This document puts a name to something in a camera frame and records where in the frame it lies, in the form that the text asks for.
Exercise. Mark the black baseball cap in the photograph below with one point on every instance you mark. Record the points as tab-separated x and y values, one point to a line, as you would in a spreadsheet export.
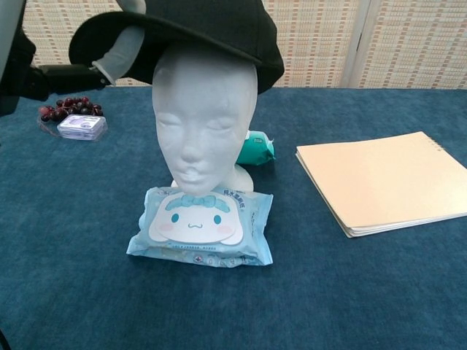
204	29

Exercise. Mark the light blue wet wipes pack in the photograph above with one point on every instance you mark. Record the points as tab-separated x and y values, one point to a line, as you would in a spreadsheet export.
197	222

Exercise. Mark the tan spiral notebook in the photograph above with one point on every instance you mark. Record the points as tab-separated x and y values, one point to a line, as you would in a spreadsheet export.
379	182

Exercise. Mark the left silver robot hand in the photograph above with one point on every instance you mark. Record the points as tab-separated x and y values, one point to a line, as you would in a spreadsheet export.
14	65

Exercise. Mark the dark red grape bunch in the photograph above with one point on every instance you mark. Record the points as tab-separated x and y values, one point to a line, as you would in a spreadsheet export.
78	107

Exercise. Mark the white mannequin head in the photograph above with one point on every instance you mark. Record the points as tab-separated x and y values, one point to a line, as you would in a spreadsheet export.
204	109

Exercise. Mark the green wet wipes pack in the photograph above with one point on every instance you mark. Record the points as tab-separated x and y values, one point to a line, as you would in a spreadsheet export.
259	149

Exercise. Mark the blue felt table cover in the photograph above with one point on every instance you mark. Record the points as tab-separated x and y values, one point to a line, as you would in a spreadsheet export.
109	310

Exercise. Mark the purple clear plastic box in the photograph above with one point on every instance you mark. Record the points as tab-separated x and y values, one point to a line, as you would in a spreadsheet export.
82	125

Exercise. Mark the woven folding screen panel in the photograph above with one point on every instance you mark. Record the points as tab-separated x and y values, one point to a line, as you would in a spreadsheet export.
419	43
313	43
51	29

